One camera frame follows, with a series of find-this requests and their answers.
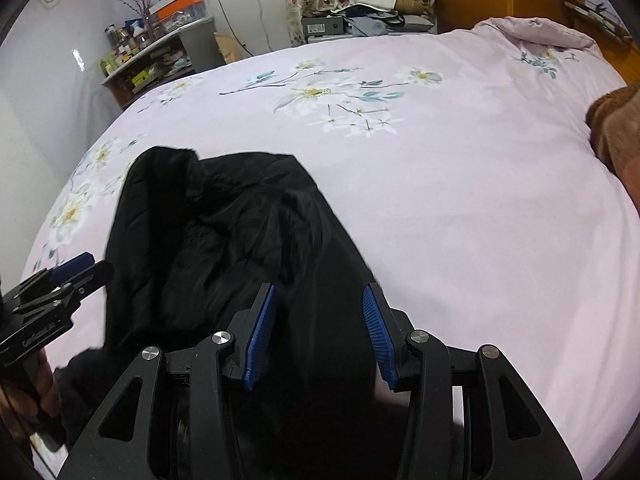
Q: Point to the cardboard box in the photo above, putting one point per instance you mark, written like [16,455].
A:
[227,50]

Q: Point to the cluster of bottles and jars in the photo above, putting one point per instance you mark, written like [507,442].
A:
[122,40]

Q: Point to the pile of clothes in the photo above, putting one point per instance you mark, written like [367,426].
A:
[370,15]

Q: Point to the grey box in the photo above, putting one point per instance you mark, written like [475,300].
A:
[322,26]

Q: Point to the wooden shelf unit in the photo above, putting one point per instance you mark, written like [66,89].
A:
[197,42]

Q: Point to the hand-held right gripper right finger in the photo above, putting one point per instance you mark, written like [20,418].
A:
[377,332]

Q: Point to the black padded jacket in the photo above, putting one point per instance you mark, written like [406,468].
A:
[240,230]

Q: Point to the brown fleece blanket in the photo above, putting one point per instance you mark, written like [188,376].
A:
[617,125]

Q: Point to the pink floral duvet bed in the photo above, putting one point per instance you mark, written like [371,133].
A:
[450,185]

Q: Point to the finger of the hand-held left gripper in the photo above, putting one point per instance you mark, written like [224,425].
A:
[75,262]
[95,274]

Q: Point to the person's left hand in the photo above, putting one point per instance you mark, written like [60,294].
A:
[50,385]

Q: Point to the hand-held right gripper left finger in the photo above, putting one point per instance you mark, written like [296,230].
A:
[260,340]

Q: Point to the orange lidded storage box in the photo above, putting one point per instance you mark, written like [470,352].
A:
[180,10]

